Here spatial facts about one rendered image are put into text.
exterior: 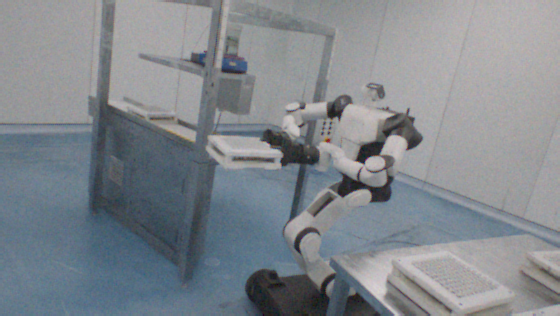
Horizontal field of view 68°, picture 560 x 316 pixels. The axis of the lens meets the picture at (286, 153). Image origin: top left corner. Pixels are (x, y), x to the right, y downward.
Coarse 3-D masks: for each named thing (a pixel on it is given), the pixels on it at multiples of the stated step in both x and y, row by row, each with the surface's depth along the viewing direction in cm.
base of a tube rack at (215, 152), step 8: (208, 152) 175; (216, 152) 169; (216, 160) 166; (224, 160) 160; (232, 160) 162; (240, 160) 164; (272, 160) 172; (232, 168) 159; (240, 168) 161; (264, 168) 167; (272, 168) 168; (280, 168) 170
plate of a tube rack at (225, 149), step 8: (208, 136) 176; (216, 136) 176; (216, 144) 167; (224, 144) 166; (224, 152) 159; (232, 152) 157; (240, 152) 159; (248, 152) 161; (256, 152) 162; (264, 152) 164; (272, 152) 167; (280, 152) 169
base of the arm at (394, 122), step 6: (396, 114) 182; (402, 114) 179; (390, 120) 182; (396, 120) 178; (402, 120) 176; (384, 126) 182; (390, 126) 178; (396, 126) 176; (384, 132) 181; (420, 138) 180; (414, 144) 180
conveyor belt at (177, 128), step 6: (108, 102) 305; (114, 102) 310; (120, 102) 315; (126, 102) 318; (120, 108) 295; (126, 108) 299; (132, 120) 268; (162, 126) 264; (168, 126) 267; (174, 126) 271; (180, 126) 274; (180, 132) 258; (186, 132) 261; (192, 132) 264; (192, 138) 249; (210, 156) 230
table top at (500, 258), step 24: (480, 240) 166; (504, 240) 171; (528, 240) 177; (336, 264) 127; (360, 264) 128; (384, 264) 131; (480, 264) 144; (504, 264) 148; (360, 288) 117; (384, 288) 117; (528, 288) 133; (384, 312) 109; (408, 312) 107
